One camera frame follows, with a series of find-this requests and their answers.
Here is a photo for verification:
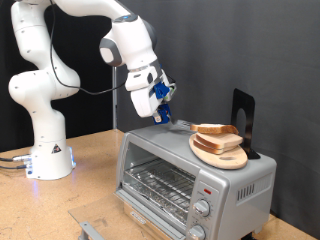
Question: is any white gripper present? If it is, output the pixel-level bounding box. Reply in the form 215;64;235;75
129;68;172;125

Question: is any metal spatula with blue block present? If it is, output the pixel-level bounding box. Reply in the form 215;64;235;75
152;103;201;133

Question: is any white bread slice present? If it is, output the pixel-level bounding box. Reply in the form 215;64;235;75
189;123;240;136

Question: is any glass oven door with handle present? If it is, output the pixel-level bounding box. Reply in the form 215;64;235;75
68;189;178;240

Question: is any silver toaster oven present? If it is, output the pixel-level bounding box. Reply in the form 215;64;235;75
114;120;278;240

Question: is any silver oven knob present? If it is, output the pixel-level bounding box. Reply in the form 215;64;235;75
187;223;207;240
192;198;212;218

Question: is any silver metal pole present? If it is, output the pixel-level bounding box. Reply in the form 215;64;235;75
111;65;120;130

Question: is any toasted bread slice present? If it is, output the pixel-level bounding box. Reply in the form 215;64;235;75
195;132;244;150
192;139;236;155

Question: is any black fabric backdrop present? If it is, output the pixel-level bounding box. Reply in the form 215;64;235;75
0;0;114;153

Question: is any round wooden board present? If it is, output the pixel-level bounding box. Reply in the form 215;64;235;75
188;133;249;170

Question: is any black metal bookend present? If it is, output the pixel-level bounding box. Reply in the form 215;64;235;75
230;87;262;160

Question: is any grey fabric backdrop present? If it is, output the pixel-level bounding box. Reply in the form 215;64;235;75
117;0;320;239

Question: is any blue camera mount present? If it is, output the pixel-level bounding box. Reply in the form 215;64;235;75
153;81;170;100

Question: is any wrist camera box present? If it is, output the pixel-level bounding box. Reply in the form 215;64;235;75
164;81;178;103

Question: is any wire oven rack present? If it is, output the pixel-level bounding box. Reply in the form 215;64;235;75
123;159;197;223

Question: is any black camera cable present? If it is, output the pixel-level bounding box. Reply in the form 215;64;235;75
49;0;128;97

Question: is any cable with silver connector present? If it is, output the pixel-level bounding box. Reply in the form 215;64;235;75
0;153;32;164

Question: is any black base cable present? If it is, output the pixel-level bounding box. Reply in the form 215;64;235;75
0;163;28;171

